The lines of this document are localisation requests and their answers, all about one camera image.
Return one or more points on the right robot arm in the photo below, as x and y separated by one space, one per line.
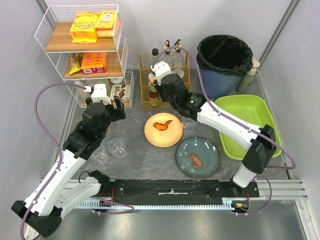
259 142

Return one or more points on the orange fried chicken piece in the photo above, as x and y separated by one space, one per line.
162 126

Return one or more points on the green plastic tray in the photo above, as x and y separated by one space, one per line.
250 108

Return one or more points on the white lid container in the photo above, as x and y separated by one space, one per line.
116 80

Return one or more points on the grey green pump bottle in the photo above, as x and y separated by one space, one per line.
244 83

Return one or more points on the beige round plate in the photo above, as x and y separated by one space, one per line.
167 137

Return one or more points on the yellow candy bag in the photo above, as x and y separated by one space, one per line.
74 63

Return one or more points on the blue trash bin black bag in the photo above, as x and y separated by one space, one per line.
222 59

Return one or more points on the tall clear jar silver lid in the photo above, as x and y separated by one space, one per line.
179 72

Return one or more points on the clear glass cup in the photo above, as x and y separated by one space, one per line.
188 124

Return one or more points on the yellow sponge pack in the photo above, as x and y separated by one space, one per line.
106 23

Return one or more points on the dark soy sauce bottle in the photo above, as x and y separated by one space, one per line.
154 55

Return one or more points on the white wire shelf rack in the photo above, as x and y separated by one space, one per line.
53 35

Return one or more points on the beige squeeze bottle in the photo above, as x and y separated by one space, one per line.
82 93

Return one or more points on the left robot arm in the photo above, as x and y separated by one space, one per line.
47 206

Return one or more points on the orange cardboard box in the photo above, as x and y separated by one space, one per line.
94 63

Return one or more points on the blue ceramic plate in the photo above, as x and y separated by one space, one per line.
206 152

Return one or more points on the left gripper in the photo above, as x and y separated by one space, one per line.
118 110

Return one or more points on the brown food piece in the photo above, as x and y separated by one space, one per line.
196 161

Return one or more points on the glass oil bottle gold spout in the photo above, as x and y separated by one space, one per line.
178 60

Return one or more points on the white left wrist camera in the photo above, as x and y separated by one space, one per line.
98 93

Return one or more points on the chobani yogurt tub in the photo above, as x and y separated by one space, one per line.
122 91

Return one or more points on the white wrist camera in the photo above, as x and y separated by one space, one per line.
161 69
98 93

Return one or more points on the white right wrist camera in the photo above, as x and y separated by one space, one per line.
161 69

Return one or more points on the yellow wire basket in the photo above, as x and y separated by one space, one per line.
146 73

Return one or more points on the clear plastic cup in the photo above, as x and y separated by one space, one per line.
117 147
101 155

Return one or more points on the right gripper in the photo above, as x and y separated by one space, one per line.
158 90

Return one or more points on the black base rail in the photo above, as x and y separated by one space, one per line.
171 192

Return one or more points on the yellow cap sauce bottle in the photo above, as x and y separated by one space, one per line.
154 97

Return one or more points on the yellow snack box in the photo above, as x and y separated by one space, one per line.
83 28

